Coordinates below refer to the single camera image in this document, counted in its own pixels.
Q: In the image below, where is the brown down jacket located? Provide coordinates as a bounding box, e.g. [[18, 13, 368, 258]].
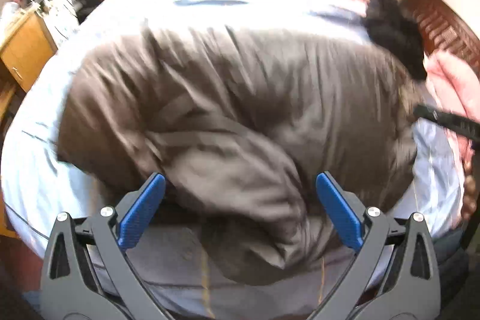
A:
[[57, 25, 422, 285]]

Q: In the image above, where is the person right hand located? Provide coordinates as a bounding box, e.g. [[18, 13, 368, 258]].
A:
[[460, 154, 479, 222]]

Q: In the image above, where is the pink folded quilt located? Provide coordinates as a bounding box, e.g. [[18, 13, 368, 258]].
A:
[[423, 49, 480, 129]]

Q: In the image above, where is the dark wooden headboard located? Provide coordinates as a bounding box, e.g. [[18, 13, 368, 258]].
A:
[[401, 0, 479, 76]]

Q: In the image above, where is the black down jacket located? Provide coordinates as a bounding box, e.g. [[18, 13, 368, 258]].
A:
[[362, 0, 427, 80]]

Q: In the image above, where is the yellow wooden cabinet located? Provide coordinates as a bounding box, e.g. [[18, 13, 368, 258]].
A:
[[1, 7, 58, 93]]

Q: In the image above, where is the white floral small cabinet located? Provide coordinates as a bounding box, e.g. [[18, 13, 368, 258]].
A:
[[41, 0, 79, 48]]

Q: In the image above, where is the blue plaid bed sheet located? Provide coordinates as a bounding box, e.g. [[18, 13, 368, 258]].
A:
[[1, 0, 464, 319]]

